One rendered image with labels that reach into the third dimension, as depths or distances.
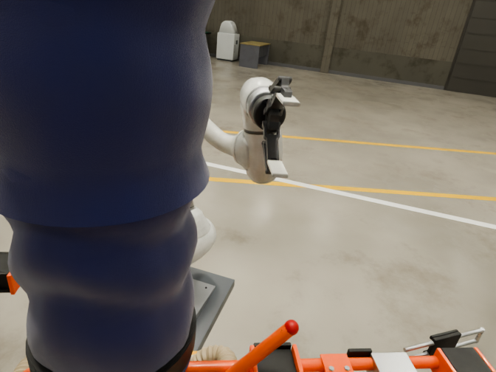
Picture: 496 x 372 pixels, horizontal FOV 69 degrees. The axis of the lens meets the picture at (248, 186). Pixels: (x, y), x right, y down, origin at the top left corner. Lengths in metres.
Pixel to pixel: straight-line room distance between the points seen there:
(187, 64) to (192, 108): 0.04
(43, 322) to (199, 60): 0.32
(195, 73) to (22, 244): 0.23
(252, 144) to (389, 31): 13.01
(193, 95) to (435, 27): 13.73
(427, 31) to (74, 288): 13.79
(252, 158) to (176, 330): 0.59
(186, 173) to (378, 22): 13.56
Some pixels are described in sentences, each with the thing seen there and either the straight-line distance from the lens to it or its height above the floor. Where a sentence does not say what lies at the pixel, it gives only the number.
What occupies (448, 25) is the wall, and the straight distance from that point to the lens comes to 14.05.
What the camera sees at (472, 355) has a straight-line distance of 0.84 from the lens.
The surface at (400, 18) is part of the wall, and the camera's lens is 13.89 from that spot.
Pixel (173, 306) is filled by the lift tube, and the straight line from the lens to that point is 0.48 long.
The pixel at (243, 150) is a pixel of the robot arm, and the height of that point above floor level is 1.44.
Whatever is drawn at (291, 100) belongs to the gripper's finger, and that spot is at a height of 1.65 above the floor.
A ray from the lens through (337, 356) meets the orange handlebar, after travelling 0.72.
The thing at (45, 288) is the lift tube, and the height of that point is 1.51.
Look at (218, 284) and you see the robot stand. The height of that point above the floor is 0.75.
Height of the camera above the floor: 1.78
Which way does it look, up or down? 26 degrees down
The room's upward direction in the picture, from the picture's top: 6 degrees clockwise
